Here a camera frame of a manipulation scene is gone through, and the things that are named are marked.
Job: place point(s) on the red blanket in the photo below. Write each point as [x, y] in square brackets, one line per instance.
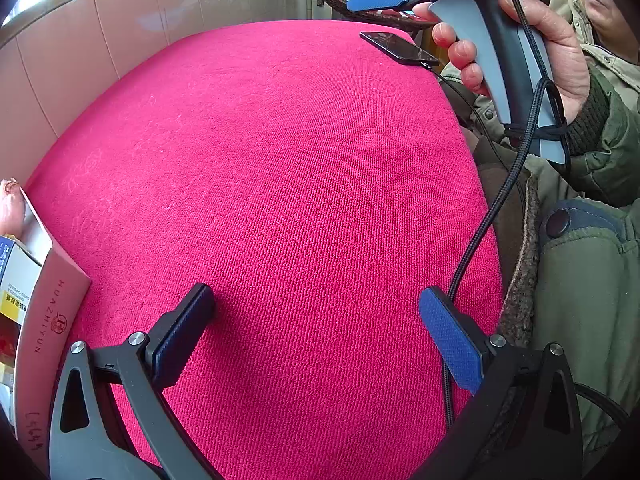
[275, 185]

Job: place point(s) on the person's right forearm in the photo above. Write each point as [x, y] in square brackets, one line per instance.
[607, 110]

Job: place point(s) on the shallow cardboard box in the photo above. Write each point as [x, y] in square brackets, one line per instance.
[55, 310]

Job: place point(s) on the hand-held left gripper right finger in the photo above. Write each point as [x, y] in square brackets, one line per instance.
[450, 335]

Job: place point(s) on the cardboard panel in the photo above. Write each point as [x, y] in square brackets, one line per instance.
[150, 10]

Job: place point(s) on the dark brown garment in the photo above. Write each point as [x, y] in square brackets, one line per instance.
[500, 185]

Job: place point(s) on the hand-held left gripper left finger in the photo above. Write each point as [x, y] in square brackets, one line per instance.
[182, 330]

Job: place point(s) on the person's green jacket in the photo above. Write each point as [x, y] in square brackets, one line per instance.
[585, 285]

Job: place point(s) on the black smartphone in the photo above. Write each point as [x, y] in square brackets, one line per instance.
[397, 47]

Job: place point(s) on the person's right hand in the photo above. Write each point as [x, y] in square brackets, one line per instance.
[565, 55]

